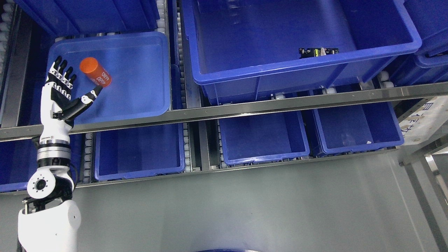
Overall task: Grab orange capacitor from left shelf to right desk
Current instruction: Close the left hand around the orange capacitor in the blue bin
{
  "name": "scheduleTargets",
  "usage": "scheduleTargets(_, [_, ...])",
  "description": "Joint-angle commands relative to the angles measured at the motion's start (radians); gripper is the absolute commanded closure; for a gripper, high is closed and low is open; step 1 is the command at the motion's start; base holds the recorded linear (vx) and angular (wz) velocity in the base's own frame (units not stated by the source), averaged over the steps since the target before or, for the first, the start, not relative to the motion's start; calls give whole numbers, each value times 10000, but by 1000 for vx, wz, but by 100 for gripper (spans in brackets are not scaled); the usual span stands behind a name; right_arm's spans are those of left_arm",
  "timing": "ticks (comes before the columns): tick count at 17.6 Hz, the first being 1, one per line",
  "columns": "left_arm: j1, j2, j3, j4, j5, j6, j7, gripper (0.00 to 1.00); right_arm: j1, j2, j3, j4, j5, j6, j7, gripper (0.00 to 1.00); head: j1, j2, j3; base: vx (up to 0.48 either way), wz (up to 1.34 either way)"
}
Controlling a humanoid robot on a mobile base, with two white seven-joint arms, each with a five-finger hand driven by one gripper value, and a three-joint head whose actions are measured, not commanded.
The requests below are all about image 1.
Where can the large blue bin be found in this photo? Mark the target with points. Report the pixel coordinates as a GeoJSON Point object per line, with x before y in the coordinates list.
{"type": "Point", "coordinates": [247, 50]}

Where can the blue bin top left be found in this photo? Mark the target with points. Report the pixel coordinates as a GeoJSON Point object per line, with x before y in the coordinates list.
{"type": "Point", "coordinates": [61, 18]}

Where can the orange cylindrical capacitor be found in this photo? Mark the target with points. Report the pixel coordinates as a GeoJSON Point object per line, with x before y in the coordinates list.
{"type": "Point", "coordinates": [94, 71]}

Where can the blue shallow tray bin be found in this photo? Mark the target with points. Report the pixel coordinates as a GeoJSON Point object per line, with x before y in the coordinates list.
{"type": "Point", "coordinates": [139, 66]}

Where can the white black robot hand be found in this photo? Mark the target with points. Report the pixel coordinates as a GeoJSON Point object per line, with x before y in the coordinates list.
{"type": "Point", "coordinates": [57, 108]}

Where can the blue bin far left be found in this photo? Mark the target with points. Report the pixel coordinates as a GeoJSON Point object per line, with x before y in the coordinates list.
{"type": "Point", "coordinates": [18, 162]}

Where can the blue bin lower right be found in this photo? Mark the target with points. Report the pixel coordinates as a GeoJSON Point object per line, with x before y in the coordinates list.
{"type": "Point", "coordinates": [352, 129]}

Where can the steel shelf rail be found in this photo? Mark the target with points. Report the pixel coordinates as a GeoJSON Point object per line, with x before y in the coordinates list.
{"type": "Point", "coordinates": [271, 106]}

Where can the blue bin far right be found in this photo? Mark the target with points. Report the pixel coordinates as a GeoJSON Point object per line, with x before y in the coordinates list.
{"type": "Point", "coordinates": [429, 64]}

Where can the blue bin lower left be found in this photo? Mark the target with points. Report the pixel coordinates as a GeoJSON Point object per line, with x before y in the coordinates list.
{"type": "Point", "coordinates": [139, 152]}

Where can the small black electronic component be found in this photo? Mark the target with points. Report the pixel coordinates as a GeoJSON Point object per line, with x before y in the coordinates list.
{"type": "Point", "coordinates": [315, 52]}

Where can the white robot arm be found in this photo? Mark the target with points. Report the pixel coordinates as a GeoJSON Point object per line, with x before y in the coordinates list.
{"type": "Point", "coordinates": [50, 219]}

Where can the blue bin lower middle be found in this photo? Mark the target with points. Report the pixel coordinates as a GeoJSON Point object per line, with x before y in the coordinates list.
{"type": "Point", "coordinates": [263, 138]}

